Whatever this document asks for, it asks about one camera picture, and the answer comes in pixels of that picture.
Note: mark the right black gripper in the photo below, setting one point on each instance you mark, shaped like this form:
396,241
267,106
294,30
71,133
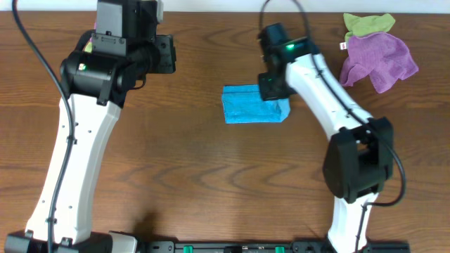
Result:
271,88

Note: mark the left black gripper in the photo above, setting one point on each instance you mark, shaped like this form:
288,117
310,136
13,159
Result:
166,53

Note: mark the blue microfiber cloth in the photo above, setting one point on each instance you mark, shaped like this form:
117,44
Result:
243,105

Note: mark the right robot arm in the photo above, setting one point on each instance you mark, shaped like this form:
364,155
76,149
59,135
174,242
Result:
357,162

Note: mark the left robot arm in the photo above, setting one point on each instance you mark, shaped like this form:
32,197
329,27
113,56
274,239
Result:
107,62

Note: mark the folded green cloth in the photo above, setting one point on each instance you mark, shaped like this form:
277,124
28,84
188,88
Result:
88,47

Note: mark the white cloth label tag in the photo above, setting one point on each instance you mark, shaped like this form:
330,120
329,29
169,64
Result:
342,45

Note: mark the crumpled green cloth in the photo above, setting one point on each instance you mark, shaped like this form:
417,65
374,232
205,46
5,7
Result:
362,26

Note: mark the crumpled purple cloth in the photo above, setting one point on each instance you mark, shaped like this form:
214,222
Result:
381,57

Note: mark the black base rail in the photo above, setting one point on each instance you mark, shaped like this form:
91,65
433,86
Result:
303,246

